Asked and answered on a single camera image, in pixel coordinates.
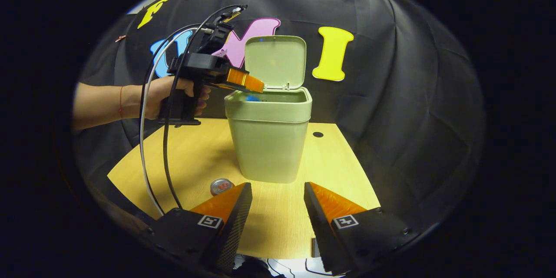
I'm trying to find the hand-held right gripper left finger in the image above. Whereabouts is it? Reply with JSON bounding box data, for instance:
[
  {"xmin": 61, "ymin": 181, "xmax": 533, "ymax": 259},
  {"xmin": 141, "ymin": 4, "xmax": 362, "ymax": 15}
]
[{"xmin": 139, "ymin": 182, "xmax": 253, "ymax": 275}]

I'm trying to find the red pop can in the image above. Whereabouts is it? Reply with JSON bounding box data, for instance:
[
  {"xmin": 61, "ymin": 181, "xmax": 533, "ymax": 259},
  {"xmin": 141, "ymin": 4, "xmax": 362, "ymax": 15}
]
[{"xmin": 210, "ymin": 178, "xmax": 236, "ymax": 196}]

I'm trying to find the black cable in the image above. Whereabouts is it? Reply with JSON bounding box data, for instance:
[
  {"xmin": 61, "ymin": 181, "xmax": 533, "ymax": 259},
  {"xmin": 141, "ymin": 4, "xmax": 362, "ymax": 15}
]
[{"xmin": 162, "ymin": 4, "xmax": 244, "ymax": 210}]

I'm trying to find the green desktop garbage bin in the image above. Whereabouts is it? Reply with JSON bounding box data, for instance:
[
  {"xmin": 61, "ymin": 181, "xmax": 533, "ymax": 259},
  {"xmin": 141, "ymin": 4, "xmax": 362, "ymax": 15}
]
[{"xmin": 224, "ymin": 36, "xmax": 313, "ymax": 184}]

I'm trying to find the black backdrop cloth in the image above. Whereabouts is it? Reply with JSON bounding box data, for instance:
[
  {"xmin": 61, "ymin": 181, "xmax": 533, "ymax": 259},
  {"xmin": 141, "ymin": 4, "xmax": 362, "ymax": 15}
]
[{"xmin": 74, "ymin": 0, "xmax": 486, "ymax": 235}]

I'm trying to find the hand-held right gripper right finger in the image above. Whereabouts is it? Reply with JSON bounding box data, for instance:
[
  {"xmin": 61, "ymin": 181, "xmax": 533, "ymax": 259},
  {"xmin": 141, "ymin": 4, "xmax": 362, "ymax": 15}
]
[{"xmin": 303, "ymin": 182, "xmax": 411, "ymax": 275}]

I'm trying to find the wooden desktop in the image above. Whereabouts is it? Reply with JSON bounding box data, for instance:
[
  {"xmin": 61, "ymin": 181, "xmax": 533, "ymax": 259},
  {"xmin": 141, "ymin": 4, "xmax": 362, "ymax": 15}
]
[{"xmin": 107, "ymin": 117, "xmax": 382, "ymax": 260}]

